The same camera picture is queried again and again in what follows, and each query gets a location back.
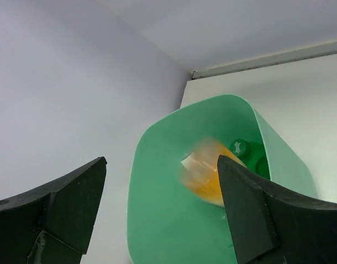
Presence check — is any green plastic bottle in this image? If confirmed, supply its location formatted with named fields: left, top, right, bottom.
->
left=229, top=139, right=270, bottom=180

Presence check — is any green plastic bin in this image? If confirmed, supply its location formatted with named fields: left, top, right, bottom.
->
left=127, top=95, right=318, bottom=264

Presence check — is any yellow blue milk tea bottle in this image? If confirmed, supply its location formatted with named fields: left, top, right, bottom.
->
left=180, top=137, right=245, bottom=207

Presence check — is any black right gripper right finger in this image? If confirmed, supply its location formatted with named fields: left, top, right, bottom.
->
left=217, top=156, right=337, bottom=263

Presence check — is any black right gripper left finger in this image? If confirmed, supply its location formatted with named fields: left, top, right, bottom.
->
left=0, top=157, right=107, bottom=263

